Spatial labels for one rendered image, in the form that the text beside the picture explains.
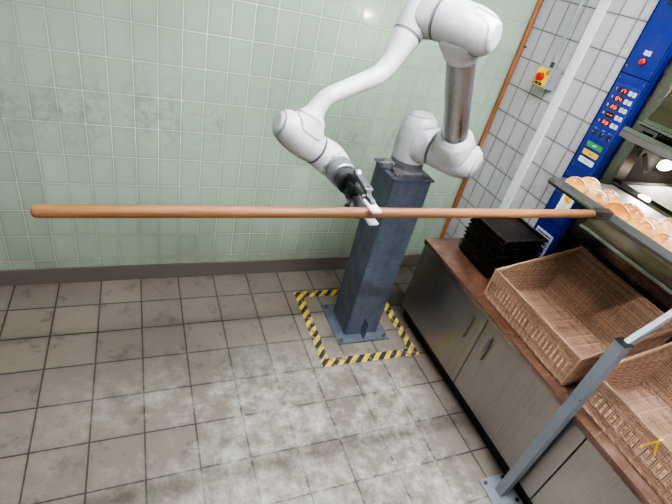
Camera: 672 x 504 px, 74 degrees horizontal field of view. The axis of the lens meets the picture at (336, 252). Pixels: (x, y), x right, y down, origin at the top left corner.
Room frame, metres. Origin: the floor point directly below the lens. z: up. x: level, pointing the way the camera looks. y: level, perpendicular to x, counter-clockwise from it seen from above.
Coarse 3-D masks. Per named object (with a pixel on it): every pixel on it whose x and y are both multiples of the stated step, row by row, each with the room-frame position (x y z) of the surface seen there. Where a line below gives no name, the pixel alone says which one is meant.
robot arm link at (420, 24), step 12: (408, 0) 1.66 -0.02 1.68; (420, 0) 1.63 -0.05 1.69; (432, 0) 1.60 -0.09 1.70; (408, 12) 1.61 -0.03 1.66; (420, 12) 1.59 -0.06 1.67; (432, 12) 1.57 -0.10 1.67; (396, 24) 1.61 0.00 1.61; (408, 24) 1.59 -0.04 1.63; (420, 24) 1.59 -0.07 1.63; (420, 36) 1.60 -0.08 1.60
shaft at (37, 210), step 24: (48, 216) 0.73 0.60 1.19; (72, 216) 0.75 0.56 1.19; (96, 216) 0.77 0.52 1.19; (120, 216) 0.79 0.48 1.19; (144, 216) 0.82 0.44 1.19; (168, 216) 0.84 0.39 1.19; (192, 216) 0.87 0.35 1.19; (216, 216) 0.89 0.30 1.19; (240, 216) 0.92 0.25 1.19; (264, 216) 0.95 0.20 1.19; (288, 216) 0.98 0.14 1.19; (312, 216) 1.01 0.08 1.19; (336, 216) 1.04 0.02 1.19; (360, 216) 1.08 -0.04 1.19; (384, 216) 1.12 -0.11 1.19; (408, 216) 1.15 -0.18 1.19; (432, 216) 1.19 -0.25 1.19; (456, 216) 1.24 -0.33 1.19; (480, 216) 1.28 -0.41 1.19; (504, 216) 1.33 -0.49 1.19; (528, 216) 1.38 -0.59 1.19; (552, 216) 1.43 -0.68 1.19; (576, 216) 1.49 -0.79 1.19
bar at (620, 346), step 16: (608, 224) 1.60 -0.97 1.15; (656, 256) 1.42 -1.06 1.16; (656, 320) 1.21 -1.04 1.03; (640, 336) 1.17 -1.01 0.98; (608, 352) 1.16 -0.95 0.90; (624, 352) 1.14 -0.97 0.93; (592, 368) 1.17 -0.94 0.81; (608, 368) 1.14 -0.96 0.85; (592, 384) 1.14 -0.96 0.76; (576, 400) 1.15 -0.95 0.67; (560, 416) 1.15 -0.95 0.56; (544, 432) 1.16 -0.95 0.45; (528, 448) 1.17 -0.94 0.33; (544, 448) 1.15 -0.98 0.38; (528, 464) 1.14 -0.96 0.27; (480, 480) 1.19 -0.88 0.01; (496, 480) 1.21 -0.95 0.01; (512, 480) 1.14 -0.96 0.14; (496, 496) 1.14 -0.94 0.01; (512, 496) 1.15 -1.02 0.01
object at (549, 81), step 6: (540, 66) 2.58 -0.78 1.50; (546, 66) 2.56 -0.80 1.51; (552, 72) 2.51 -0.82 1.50; (558, 72) 2.53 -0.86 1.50; (534, 78) 2.58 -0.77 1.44; (546, 78) 2.51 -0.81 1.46; (552, 78) 2.52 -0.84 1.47; (558, 78) 2.54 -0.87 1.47; (534, 84) 2.57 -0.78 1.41; (540, 84) 2.53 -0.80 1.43; (546, 84) 2.51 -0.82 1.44; (552, 84) 2.53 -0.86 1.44; (552, 90) 2.54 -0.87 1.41
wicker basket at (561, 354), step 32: (544, 256) 1.89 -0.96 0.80; (512, 288) 1.66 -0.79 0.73; (544, 288) 1.95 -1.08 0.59; (576, 288) 1.86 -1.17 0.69; (608, 288) 1.77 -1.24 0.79; (512, 320) 1.59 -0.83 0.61; (544, 320) 1.48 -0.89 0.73; (576, 320) 1.75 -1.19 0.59; (608, 320) 1.67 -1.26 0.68; (544, 352) 1.41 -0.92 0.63; (576, 352) 1.51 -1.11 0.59; (640, 352) 1.44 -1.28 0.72
